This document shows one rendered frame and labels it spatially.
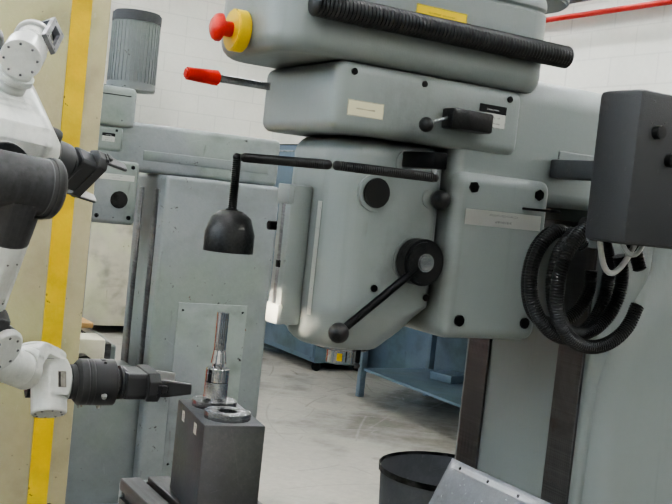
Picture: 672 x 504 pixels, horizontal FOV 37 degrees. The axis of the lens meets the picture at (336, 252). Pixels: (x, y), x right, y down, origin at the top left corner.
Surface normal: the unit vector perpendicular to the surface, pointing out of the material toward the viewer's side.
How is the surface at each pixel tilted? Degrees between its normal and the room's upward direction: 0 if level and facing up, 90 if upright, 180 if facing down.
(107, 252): 90
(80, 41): 90
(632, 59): 90
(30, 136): 76
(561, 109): 86
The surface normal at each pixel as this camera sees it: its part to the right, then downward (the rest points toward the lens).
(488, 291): 0.50, 0.10
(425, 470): 0.19, 0.00
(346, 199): -0.17, 0.04
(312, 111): -0.86, -0.07
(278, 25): -0.53, -0.01
